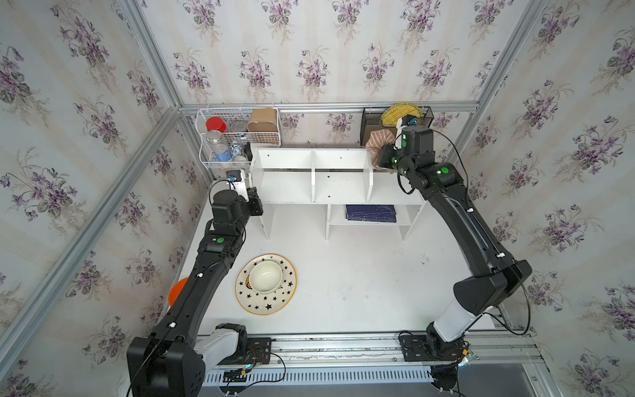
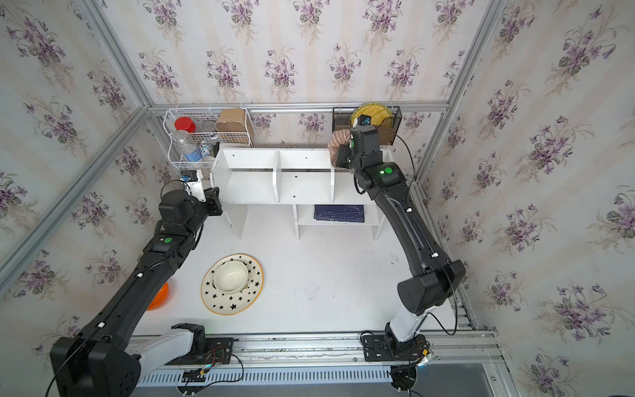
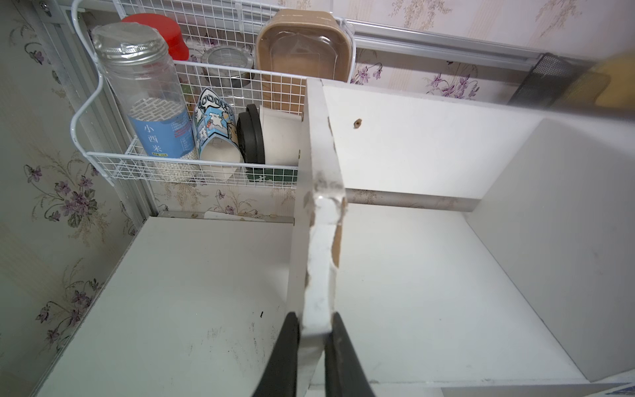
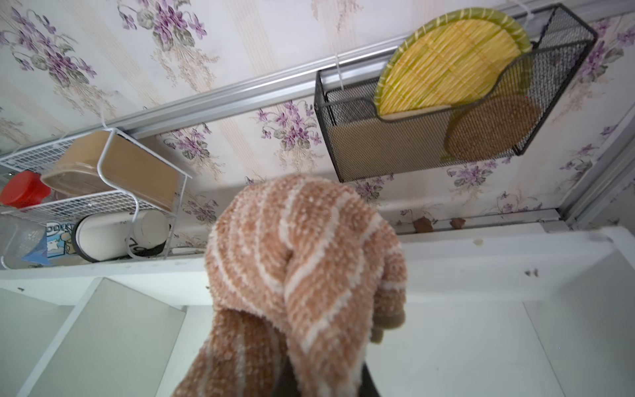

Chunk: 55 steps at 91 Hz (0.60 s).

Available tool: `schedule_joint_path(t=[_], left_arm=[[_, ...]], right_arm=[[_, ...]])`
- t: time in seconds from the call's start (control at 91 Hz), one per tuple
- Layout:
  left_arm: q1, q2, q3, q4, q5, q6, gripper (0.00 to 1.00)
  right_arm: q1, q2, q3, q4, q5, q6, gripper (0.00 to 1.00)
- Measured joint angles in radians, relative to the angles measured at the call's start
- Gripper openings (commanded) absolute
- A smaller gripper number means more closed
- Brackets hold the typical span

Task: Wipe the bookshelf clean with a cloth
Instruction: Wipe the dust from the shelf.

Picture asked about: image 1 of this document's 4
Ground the star patterned plate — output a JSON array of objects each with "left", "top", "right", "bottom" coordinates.
[{"left": 235, "top": 254, "right": 298, "bottom": 316}]

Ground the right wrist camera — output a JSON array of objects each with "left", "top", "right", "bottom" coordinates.
[{"left": 394, "top": 114, "right": 418, "bottom": 149}]

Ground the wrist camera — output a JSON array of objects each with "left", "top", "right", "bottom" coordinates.
[
  {"left": 394, "top": 114, "right": 418, "bottom": 149},
  {"left": 226, "top": 170, "right": 248, "bottom": 198}
]

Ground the white wooden bookshelf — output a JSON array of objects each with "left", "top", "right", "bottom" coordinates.
[{"left": 250, "top": 146, "right": 425, "bottom": 239}]

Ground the dark blue book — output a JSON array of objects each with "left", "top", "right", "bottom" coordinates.
[{"left": 345, "top": 204, "right": 397, "bottom": 223}]

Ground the black mesh basket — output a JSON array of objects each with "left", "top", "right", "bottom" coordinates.
[{"left": 359, "top": 107, "right": 435, "bottom": 147}]

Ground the brown cardboard box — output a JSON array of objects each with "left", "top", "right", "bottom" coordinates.
[{"left": 247, "top": 108, "right": 279, "bottom": 132}]

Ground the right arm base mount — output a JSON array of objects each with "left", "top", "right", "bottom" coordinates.
[{"left": 397, "top": 331, "right": 469, "bottom": 362}]

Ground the white ceramic bowl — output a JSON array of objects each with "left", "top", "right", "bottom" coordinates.
[{"left": 248, "top": 261, "right": 284, "bottom": 294}]

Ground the clear plastic bottle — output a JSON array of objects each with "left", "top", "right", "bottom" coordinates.
[{"left": 206, "top": 130, "right": 233, "bottom": 163}]

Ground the brown striped cloth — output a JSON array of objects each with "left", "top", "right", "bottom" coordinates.
[{"left": 365, "top": 129, "right": 396, "bottom": 170}]

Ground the aluminium mounting rail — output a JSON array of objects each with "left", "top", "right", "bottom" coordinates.
[{"left": 254, "top": 330, "right": 545, "bottom": 369}]

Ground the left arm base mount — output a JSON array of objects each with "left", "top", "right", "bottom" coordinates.
[{"left": 216, "top": 323, "right": 272, "bottom": 366}]

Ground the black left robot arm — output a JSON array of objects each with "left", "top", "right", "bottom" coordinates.
[{"left": 127, "top": 187, "right": 263, "bottom": 396}]

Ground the white wire basket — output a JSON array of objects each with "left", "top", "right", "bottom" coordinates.
[{"left": 193, "top": 105, "right": 281, "bottom": 170}]

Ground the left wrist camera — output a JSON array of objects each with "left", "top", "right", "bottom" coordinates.
[{"left": 226, "top": 170, "right": 248, "bottom": 198}]

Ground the orange round object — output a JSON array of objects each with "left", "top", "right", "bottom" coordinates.
[{"left": 167, "top": 278, "right": 188, "bottom": 307}]

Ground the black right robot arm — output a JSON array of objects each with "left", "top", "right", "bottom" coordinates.
[{"left": 379, "top": 126, "right": 532, "bottom": 350}]

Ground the yellow woven mat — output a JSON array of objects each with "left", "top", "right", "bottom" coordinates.
[{"left": 380, "top": 103, "right": 422, "bottom": 127}]

